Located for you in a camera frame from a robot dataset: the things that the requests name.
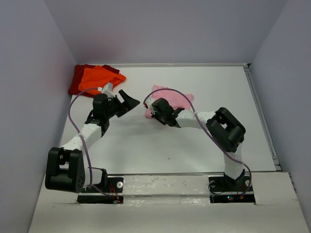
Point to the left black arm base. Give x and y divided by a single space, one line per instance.
112 193

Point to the pink t shirt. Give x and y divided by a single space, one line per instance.
174 99

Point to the dark red folded t shirt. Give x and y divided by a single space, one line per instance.
78 72

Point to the orange folded t shirt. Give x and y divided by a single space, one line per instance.
99 76

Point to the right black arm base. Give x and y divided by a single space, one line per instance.
221 192

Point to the aluminium table edge rail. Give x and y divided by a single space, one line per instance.
273 153

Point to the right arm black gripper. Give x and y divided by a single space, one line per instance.
155 114

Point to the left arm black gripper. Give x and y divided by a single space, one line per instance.
129 104

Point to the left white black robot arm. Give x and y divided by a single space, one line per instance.
69 167

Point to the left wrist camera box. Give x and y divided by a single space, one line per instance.
107 88

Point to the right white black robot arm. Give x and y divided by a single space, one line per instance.
223 129

